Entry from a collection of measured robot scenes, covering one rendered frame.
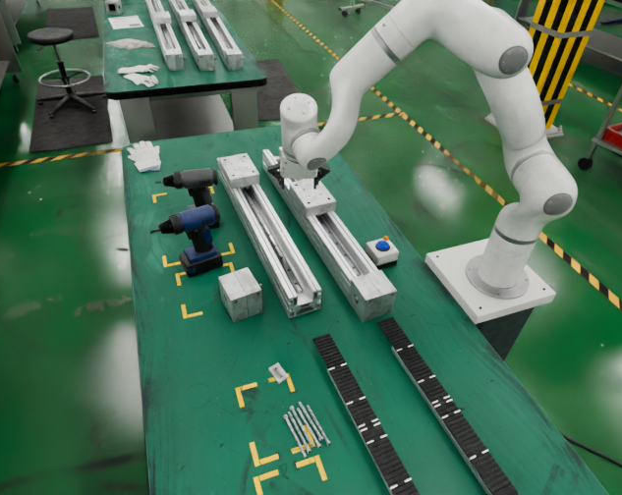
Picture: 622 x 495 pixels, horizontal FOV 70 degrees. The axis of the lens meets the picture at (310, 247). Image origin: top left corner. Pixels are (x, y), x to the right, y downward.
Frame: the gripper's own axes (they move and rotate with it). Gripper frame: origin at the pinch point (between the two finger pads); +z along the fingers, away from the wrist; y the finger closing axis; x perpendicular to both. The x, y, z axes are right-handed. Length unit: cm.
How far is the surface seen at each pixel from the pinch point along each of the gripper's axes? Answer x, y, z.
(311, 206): -3.8, -4.3, 20.3
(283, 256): 14.8, 4.9, 19.1
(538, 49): -218, -191, 144
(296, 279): 23.8, 0.8, 15.1
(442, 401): 59, -34, 3
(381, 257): 14.8, -26.1, 20.0
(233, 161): -29.3, 24.8, 31.1
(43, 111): -202, 224, 202
